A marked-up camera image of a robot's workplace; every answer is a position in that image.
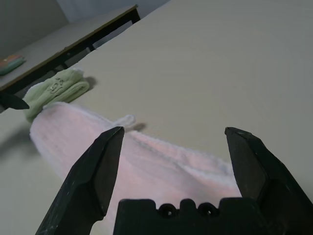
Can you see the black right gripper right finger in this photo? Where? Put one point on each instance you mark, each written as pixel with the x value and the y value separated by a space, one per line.
pixel 259 171

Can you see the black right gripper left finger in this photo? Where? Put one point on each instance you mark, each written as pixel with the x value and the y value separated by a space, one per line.
pixel 83 186

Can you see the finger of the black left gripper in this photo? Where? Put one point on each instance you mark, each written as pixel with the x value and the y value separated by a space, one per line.
pixel 13 102

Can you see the pink ribbed towel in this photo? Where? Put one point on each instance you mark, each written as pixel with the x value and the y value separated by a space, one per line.
pixel 156 169

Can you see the green folded towel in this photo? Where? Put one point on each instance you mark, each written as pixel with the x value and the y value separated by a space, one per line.
pixel 58 90

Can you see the teal folded cloth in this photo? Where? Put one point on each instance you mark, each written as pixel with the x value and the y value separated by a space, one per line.
pixel 12 67

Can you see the dark framed side table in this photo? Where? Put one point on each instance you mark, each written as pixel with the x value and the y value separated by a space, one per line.
pixel 73 46

